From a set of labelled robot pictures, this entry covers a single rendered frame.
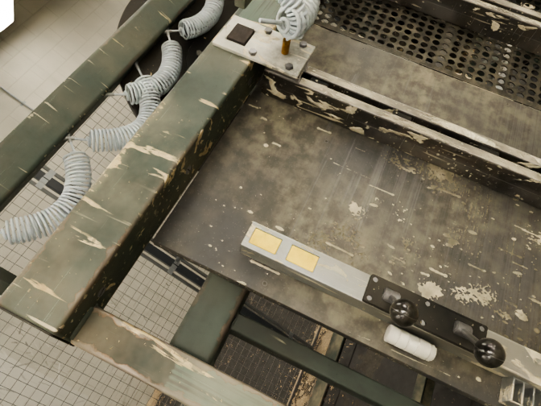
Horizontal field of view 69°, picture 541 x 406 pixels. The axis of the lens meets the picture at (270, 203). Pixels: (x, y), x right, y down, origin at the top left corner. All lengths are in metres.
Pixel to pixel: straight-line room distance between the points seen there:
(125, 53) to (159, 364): 0.97
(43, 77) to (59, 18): 0.85
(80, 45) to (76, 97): 4.72
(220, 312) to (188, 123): 0.34
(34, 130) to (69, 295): 0.65
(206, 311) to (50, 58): 5.26
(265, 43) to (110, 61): 0.59
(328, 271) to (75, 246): 0.40
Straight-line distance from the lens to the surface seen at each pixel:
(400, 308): 0.57
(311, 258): 0.68
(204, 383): 0.62
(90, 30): 6.10
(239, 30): 0.90
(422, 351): 0.71
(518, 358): 0.78
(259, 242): 0.68
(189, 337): 0.72
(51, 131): 1.21
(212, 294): 0.73
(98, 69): 1.30
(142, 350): 0.64
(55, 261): 0.65
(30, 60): 5.78
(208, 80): 0.81
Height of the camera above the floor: 1.95
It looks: 20 degrees down
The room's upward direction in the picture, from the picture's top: 51 degrees counter-clockwise
